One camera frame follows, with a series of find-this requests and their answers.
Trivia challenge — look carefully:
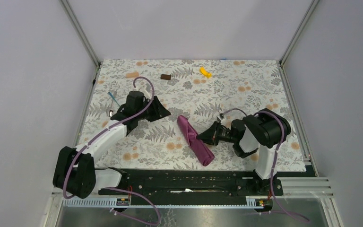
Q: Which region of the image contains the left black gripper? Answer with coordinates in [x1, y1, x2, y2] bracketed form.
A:
[136, 96, 171, 122]

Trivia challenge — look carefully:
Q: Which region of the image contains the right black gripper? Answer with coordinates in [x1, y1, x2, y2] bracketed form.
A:
[196, 121, 237, 146]

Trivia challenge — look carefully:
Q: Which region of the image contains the purple cloth napkin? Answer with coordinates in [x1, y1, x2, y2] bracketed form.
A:
[177, 115, 215, 166]

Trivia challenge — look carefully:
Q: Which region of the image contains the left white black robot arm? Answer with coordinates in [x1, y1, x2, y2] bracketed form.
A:
[52, 91, 171, 199]

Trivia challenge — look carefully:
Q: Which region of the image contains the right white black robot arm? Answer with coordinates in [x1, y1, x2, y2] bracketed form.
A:
[196, 108, 291, 195]

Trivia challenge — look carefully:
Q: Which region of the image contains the brown toy block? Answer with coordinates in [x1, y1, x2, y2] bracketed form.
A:
[160, 74, 172, 80]

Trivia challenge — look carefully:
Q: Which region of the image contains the orange toy block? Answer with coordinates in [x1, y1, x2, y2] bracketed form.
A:
[125, 71, 139, 78]

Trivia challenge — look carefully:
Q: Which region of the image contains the floral patterned table mat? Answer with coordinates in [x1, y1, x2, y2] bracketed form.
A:
[78, 59, 294, 171]

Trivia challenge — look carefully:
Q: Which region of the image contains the yellow toy piece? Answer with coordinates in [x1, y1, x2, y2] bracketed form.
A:
[199, 67, 212, 78]

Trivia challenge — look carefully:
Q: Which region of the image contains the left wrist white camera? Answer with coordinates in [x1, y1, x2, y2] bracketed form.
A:
[142, 89, 154, 100]

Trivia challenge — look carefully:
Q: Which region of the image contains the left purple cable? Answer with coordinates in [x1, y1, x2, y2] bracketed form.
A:
[62, 76, 162, 226]

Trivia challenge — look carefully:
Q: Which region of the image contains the purple cable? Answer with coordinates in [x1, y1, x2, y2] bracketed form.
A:
[62, 76, 162, 226]
[219, 108, 311, 224]

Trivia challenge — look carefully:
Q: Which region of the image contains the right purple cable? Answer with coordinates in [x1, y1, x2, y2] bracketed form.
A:
[219, 108, 311, 224]

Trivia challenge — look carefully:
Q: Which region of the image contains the white slotted cable duct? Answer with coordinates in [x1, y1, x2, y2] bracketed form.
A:
[62, 196, 265, 209]

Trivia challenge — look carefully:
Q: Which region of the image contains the left aluminium frame post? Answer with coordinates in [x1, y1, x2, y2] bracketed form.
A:
[59, 0, 101, 68]

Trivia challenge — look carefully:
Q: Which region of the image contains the aluminium frame post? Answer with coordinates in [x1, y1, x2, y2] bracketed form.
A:
[59, 0, 101, 68]
[279, 0, 320, 66]

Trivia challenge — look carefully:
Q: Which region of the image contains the right aluminium frame post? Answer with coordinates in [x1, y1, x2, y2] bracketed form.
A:
[279, 0, 320, 66]

